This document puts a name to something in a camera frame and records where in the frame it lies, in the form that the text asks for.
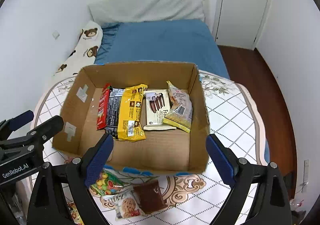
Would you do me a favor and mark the brown snack packet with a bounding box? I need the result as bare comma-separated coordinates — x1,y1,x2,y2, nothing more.
133,179,168,214

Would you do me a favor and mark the orange panda snack packet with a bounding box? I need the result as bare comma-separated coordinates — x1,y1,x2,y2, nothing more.
67,202,84,225

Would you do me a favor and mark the colourful candy packet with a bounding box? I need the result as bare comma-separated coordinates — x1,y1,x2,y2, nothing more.
89,168,132,197

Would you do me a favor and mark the white cookie packet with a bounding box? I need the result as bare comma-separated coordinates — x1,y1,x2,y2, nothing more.
102,189,146,221

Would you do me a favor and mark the red snack packet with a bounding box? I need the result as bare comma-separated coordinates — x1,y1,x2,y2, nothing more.
96,83,111,130

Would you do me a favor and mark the floral white tablecloth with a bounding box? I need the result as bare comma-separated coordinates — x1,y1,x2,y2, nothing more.
31,70,266,224

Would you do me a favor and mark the black snack packet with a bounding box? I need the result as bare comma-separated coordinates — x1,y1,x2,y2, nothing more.
104,86,124,140

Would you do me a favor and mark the yellow snack packet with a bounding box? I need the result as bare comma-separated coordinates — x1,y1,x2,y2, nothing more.
117,84,148,142

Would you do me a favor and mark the bear print white blanket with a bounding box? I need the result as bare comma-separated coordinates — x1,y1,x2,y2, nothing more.
54,20,103,78

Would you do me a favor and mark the cardboard box blue outside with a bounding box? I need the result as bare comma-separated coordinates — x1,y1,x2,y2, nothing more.
53,61,209,175

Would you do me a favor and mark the white Franzzi wafer packet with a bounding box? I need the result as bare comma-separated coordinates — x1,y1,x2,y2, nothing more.
143,89,176,131

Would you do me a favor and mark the pale yellow biscuit packet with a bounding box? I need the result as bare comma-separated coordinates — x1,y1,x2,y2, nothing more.
163,81,193,133

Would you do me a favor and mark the blue bed sheet mattress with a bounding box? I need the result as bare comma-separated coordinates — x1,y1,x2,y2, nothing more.
95,19,229,78

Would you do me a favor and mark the white pillow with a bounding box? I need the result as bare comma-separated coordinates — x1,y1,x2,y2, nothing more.
88,0,210,27

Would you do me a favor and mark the white door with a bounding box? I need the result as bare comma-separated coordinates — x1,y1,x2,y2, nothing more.
213,0,269,49

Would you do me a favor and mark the white wall socket strip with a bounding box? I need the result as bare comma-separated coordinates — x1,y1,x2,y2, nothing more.
302,159,310,193

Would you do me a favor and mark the white wall switch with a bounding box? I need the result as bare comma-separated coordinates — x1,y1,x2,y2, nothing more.
52,31,60,40

